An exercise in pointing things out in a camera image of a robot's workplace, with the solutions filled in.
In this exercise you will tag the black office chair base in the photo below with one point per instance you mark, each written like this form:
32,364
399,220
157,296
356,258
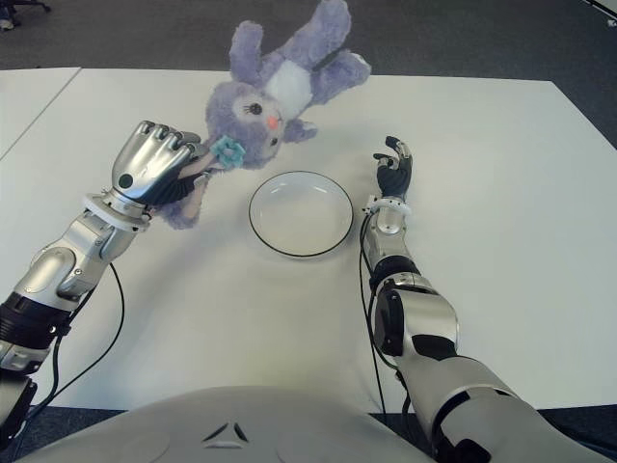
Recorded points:
26,6

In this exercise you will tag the robot right arm silver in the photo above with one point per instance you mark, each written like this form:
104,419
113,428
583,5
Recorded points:
424,308

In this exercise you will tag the white sneaker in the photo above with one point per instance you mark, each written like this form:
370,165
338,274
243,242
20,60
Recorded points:
6,24

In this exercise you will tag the robot left arm silver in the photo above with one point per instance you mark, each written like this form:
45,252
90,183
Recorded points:
72,251

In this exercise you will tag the white plate black rim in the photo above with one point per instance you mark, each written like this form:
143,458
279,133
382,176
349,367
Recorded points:
299,217

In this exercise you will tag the purple plush bunny doll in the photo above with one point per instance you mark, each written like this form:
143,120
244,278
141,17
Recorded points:
246,106

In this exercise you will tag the black slanted bar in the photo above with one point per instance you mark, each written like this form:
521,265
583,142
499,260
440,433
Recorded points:
600,6

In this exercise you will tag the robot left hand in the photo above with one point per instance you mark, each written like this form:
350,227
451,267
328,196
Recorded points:
144,159

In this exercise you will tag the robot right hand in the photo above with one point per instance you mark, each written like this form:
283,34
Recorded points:
395,178

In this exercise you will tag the grey robot torso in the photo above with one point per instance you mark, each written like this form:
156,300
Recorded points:
231,415

